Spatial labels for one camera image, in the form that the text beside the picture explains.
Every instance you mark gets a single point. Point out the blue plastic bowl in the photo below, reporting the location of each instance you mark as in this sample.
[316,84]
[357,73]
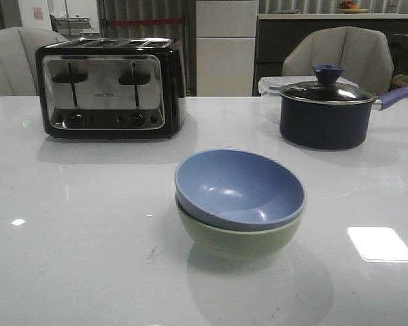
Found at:
[238,190]

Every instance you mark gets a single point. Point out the green ceramic bowl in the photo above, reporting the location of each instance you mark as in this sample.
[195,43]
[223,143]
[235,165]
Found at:
[231,241]

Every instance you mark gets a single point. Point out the clear plastic food container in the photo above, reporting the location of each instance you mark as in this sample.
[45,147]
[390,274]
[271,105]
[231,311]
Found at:
[272,84]

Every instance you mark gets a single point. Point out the black and chrome toaster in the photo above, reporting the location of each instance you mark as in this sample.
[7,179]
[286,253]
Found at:
[108,88]

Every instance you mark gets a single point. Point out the white refrigerator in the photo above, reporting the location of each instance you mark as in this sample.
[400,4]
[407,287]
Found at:
[226,35]

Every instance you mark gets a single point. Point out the dark blue saucepan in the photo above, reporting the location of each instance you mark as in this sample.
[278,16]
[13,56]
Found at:
[331,126]

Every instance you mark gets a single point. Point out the glass lid with blue knob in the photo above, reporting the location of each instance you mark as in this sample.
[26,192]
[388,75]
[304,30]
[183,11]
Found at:
[325,88]

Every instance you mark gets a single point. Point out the dark kitchen counter cabinet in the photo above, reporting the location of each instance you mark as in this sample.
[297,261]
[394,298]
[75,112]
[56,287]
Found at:
[278,34]

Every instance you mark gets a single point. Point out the right beige chair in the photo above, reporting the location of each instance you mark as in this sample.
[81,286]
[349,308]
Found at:
[364,53]

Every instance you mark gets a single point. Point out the beige chair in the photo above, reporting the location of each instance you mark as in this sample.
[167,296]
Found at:
[18,73]
[364,53]

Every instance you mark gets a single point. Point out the fruit bowl on counter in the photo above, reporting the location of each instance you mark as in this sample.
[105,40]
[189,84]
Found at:
[349,7]

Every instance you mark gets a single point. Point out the left beige chair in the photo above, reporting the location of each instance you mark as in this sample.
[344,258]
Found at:
[18,73]

